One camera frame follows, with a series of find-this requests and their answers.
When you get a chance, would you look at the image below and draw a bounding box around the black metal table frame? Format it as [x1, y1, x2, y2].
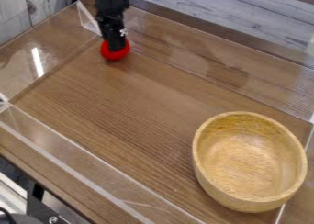
[0, 156, 91, 224]

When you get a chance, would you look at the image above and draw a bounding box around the clear acrylic tray wall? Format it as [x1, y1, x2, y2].
[0, 4, 314, 224]

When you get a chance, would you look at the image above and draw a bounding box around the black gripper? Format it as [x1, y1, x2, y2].
[95, 0, 128, 51]

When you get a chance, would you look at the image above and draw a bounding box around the light wooden bowl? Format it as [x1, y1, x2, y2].
[191, 111, 307, 213]

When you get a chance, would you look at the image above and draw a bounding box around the black cable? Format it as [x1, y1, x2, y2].
[0, 207, 18, 224]

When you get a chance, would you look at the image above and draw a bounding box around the clear acrylic corner bracket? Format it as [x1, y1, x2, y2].
[76, 2, 100, 36]

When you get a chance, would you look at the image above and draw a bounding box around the red felt strawberry toy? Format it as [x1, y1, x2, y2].
[100, 40, 130, 61]

